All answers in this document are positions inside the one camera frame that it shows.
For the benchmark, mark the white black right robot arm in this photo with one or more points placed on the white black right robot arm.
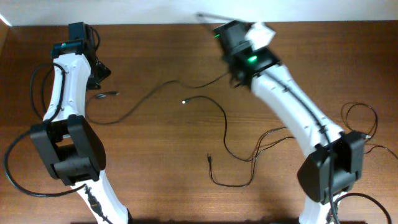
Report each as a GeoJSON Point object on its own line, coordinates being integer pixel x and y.
{"type": "Point", "coordinates": [333, 157]}

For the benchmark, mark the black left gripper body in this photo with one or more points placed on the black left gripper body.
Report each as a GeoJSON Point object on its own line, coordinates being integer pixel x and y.
{"type": "Point", "coordinates": [101, 72]}

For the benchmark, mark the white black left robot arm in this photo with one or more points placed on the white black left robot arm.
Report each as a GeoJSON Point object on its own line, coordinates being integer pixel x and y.
{"type": "Point", "coordinates": [68, 146]}

